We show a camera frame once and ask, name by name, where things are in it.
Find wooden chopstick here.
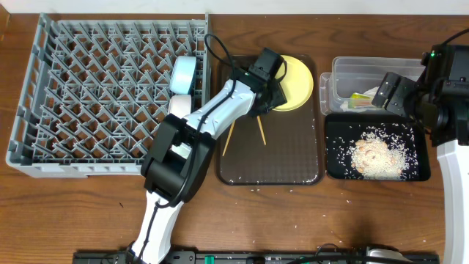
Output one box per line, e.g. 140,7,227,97
256,116,267,145
222,121,235,156

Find white napkin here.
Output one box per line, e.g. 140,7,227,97
340,87,378,112

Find pale green cup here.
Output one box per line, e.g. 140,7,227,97
171,143,191,159

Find grey plastic dish rack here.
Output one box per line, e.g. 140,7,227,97
6,14,211,178

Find light blue bowl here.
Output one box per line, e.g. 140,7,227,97
169,56,196,95

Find dark brown serving tray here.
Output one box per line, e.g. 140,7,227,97
215,54,327,186

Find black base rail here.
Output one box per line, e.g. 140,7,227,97
72,243,440,264

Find green snack wrapper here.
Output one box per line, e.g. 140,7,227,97
348,92,373,109

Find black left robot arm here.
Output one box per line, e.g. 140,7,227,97
128,48,287,263

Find yellow round plate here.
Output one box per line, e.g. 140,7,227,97
273,55,314,111

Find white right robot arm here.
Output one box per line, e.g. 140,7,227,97
372,42,468,263

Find rice and food scraps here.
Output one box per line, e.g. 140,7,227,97
348,132,410,180

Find black waste tray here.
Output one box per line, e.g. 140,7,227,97
325,113,431,181

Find clear plastic waste bin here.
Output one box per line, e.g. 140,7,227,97
320,56,424,115

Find white pink bowl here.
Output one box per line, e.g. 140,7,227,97
169,95,192,118

